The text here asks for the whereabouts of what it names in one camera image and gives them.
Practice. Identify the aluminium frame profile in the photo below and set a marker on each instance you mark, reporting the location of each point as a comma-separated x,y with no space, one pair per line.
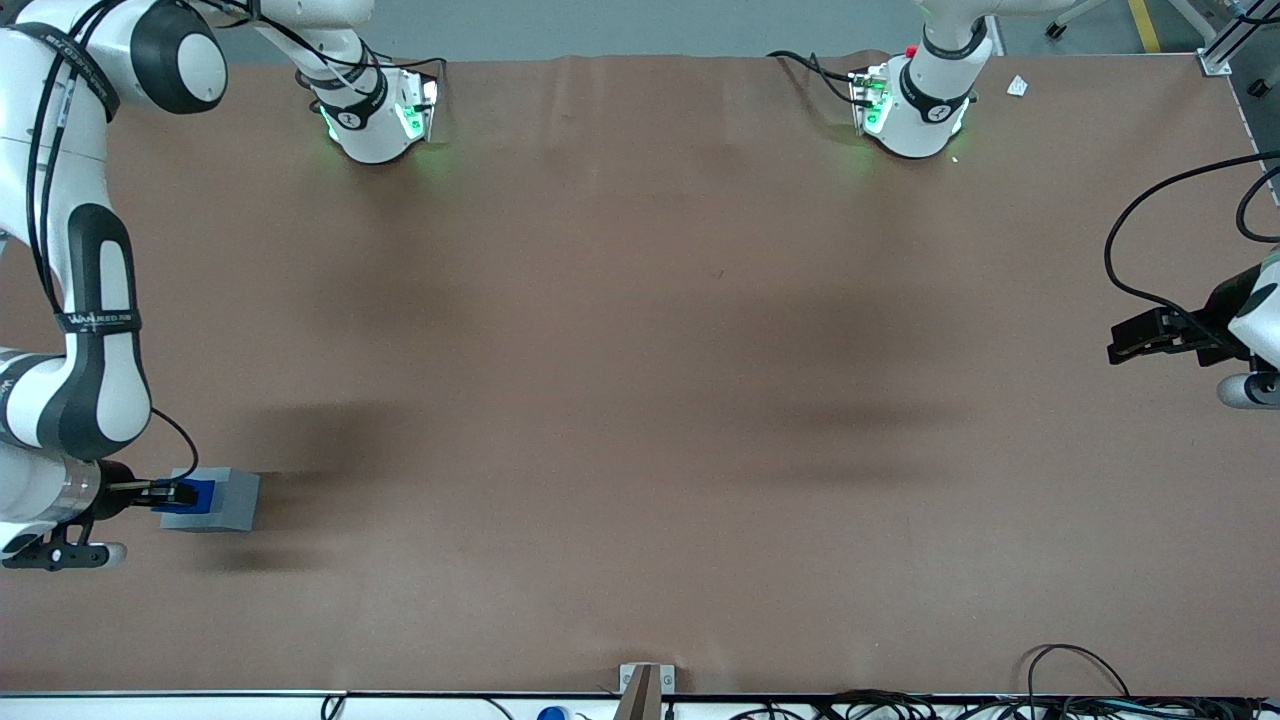
1225,45

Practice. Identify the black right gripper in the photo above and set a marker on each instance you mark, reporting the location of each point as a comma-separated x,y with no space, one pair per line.
117,489

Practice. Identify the brown paper table cover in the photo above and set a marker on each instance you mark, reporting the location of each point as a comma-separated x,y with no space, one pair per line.
640,400

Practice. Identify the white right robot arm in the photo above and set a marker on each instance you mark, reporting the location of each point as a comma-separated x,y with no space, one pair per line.
110,400

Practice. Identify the gray square base block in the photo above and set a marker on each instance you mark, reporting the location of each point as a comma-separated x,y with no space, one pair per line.
235,500

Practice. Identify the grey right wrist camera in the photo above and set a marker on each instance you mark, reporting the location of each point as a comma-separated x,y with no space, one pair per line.
100,553

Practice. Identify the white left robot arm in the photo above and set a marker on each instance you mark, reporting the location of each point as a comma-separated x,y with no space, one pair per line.
930,95

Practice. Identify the brown upright post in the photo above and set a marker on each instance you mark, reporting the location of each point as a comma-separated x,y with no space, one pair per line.
640,698

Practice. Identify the blue plastic part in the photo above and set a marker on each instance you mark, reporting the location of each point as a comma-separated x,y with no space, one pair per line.
205,495

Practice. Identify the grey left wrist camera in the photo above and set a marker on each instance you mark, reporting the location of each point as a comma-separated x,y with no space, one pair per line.
1245,392

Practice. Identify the white paper scrap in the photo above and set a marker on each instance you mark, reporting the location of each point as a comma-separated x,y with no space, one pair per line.
1017,86

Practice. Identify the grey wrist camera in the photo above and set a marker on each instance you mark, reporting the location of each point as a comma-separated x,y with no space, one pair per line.
1245,392
100,553

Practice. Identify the silver metal bracket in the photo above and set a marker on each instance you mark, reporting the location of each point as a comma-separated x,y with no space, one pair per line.
667,680

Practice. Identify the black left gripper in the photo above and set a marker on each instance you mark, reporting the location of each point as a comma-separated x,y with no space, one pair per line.
1214,331

